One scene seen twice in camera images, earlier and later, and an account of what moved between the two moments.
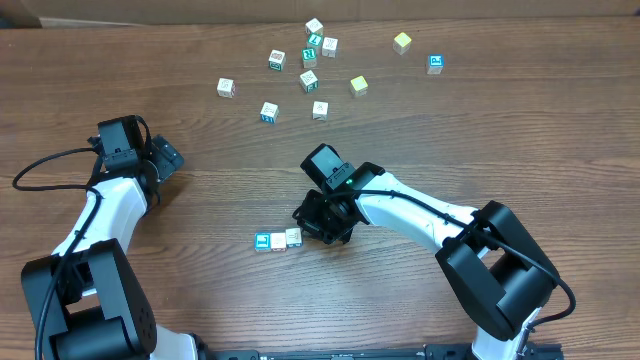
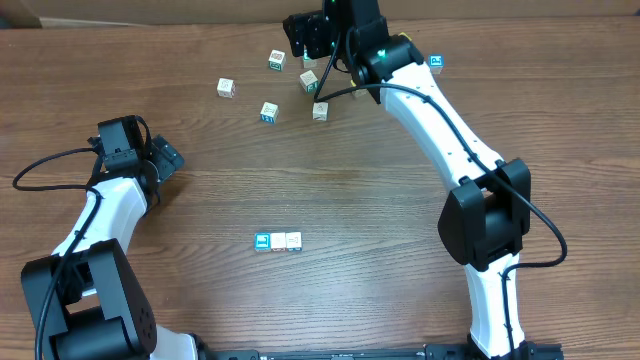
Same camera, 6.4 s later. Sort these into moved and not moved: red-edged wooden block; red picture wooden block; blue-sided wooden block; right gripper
Moved: right gripper
Not moved: red picture wooden block; red-edged wooden block; blue-sided wooden block
